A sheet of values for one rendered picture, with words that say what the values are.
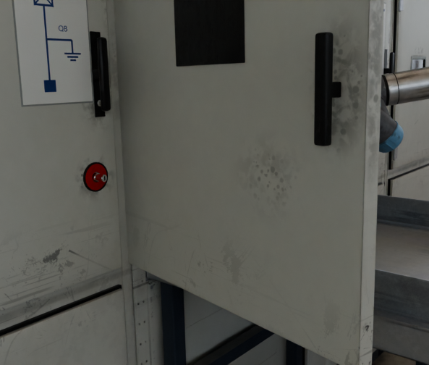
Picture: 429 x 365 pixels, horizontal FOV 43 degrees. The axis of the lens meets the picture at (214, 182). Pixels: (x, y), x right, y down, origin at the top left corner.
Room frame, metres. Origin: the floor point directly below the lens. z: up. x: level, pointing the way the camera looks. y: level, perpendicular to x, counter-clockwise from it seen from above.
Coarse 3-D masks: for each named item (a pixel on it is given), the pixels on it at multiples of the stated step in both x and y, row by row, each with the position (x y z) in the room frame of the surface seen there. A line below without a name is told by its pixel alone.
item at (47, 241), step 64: (0, 0) 0.94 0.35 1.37; (64, 0) 1.03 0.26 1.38; (0, 64) 0.93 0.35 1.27; (64, 64) 1.03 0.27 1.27; (0, 128) 0.92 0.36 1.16; (64, 128) 1.02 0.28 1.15; (0, 192) 0.91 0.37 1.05; (64, 192) 1.01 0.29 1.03; (0, 256) 0.90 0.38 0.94; (64, 256) 1.00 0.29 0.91; (0, 320) 0.91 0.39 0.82; (64, 320) 0.99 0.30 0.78; (128, 320) 1.14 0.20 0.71
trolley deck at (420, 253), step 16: (384, 224) 1.39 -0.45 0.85; (384, 240) 1.24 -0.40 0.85; (400, 240) 1.24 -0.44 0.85; (416, 240) 1.24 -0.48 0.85; (384, 256) 1.13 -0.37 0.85; (400, 256) 1.13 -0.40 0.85; (416, 256) 1.12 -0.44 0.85; (400, 272) 1.03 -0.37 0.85; (416, 272) 1.03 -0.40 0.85; (384, 320) 0.82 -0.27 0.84; (400, 320) 0.82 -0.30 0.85; (416, 320) 0.81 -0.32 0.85; (384, 336) 0.82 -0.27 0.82; (400, 336) 0.80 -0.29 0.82; (416, 336) 0.79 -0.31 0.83; (400, 352) 0.80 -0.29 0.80; (416, 352) 0.79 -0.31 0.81
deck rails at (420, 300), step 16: (384, 208) 1.43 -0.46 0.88; (400, 208) 1.40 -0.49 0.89; (416, 208) 1.37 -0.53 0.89; (400, 224) 1.37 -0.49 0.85; (416, 224) 1.37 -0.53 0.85; (384, 272) 0.86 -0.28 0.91; (384, 288) 0.86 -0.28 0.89; (400, 288) 0.84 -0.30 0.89; (416, 288) 0.82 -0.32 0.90; (384, 304) 0.85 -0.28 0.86; (400, 304) 0.84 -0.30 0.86; (416, 304) 0.82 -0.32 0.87
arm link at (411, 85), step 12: (396, 72) 1.30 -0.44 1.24; (408, 72) 1.29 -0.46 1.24; (420, 72) 1.28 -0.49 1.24; (384, 84) 1.28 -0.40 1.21; (396, 84) 1.27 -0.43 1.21; (408, 84) 1.27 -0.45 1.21; (420, 84) 1.27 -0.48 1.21; (384, 96) 1.27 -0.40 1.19; (396, 96) 1.27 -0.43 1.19; (408, 96) 1.28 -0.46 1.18; (420, 96) 1.28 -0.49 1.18
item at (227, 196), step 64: (128, 0) 1.10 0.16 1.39; (192, 0) 0.94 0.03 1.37; (256, 0) 0.82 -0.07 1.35; (320, 0) 0.73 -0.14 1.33; (128, 64) 1.11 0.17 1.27; (192, 64) 0.94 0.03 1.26; (256, 64) 0.82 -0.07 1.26; (320, 64) 0.68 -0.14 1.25; (128, 128) 1.12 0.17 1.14; (192, 128) 0.95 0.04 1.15; (256, 128) 0.82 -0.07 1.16; (320, 128) 0.68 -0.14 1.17; (128, 192) 1.13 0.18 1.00; (192, 192) 0.95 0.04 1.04; (256, 192) 0.82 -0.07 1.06; (320, 192) 0.72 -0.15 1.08; (128, 256) 1.15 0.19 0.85; (192, 256) 0.96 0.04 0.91; (256, 256) 0.83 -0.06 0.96; (320, 256) 0.72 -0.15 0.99; (256, 320) 0.83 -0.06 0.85; (320, 320) 0.72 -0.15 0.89
